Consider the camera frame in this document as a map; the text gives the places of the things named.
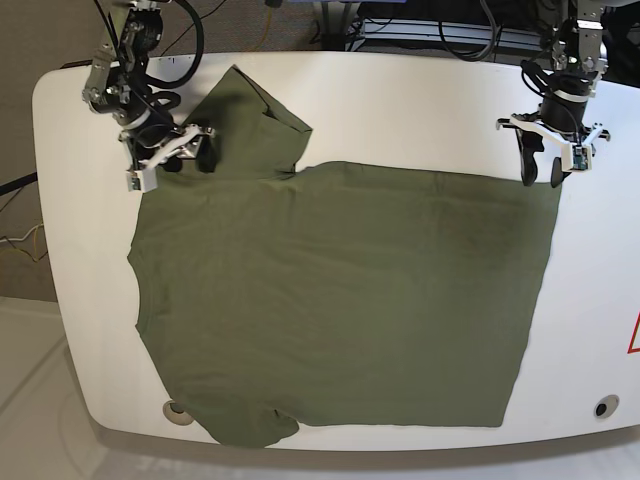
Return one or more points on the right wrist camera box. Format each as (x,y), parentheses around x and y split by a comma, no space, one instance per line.
(144,180)

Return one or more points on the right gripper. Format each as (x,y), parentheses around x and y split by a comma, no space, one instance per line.
(155,139)

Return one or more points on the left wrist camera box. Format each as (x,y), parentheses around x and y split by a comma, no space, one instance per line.
(582,157)

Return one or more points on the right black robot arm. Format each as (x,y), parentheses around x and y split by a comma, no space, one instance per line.
(119,85)

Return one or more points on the aluminium frame rack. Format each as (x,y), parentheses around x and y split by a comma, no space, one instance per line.
(351,26)

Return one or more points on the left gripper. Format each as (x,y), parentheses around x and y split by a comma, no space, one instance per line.
(557,120)

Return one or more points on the table grommet hole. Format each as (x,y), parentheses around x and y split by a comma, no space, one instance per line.
(606,407)
(176,414)

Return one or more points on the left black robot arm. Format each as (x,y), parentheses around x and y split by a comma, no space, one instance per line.
(579,60)

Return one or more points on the red triangle warning sticker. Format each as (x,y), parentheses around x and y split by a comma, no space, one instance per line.
(634,345)

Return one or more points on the black bar behind table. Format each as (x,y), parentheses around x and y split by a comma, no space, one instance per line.
(75,64)

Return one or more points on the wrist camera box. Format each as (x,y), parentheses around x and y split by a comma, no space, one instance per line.
(582,157)
(144,180)

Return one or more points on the olive green T-shirt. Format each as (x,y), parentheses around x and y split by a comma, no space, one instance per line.
(342,294)

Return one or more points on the right table grommet hole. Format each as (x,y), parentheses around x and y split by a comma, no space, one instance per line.
(606,407)

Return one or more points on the left table grommet hole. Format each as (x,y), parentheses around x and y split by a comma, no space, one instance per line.
(176,414)

